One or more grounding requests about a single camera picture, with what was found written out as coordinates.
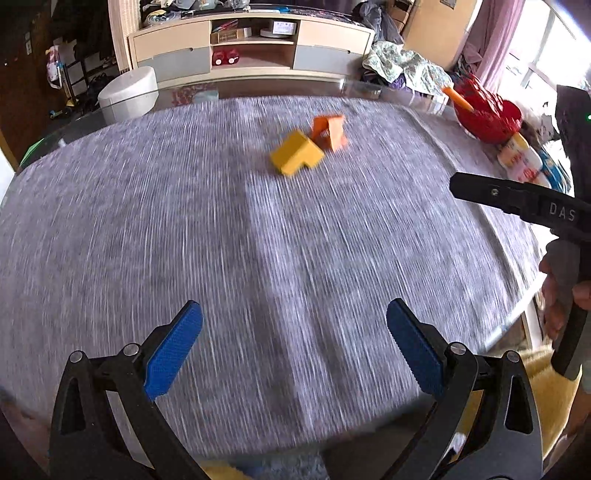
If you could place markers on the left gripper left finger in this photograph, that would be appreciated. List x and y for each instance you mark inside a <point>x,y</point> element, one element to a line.
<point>85,440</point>

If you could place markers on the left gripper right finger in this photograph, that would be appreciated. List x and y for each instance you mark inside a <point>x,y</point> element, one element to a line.
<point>484,423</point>

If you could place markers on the right hand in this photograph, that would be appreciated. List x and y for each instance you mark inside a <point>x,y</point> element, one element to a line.
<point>555,316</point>

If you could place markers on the yellow fluffy cushion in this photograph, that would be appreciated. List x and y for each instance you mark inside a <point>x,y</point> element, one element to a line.
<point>553,394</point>

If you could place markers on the yellow lid canister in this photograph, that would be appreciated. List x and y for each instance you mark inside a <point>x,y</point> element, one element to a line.
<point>511,153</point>

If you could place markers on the red plastic basket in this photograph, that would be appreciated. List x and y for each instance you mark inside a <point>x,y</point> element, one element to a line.
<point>493,120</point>

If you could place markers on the orange stick in basket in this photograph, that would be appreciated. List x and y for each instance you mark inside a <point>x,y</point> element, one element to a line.
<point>457,99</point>

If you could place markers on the floral cloth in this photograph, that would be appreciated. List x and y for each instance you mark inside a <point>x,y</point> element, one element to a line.
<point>390,60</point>

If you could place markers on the orange block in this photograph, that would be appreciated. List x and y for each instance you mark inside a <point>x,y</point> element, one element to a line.
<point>328,132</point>

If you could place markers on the grey table cloth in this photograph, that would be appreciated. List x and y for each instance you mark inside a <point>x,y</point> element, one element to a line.
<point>107,237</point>

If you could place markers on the yellow block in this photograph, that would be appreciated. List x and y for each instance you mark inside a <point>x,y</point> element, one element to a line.
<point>297,151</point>

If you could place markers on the white round stool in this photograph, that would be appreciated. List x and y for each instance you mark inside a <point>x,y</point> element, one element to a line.
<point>128,96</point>

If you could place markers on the beige TV cabinet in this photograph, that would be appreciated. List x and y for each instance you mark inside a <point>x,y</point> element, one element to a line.
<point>270,44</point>

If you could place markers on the red toy car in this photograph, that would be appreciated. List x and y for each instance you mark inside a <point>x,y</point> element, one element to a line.
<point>225,56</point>

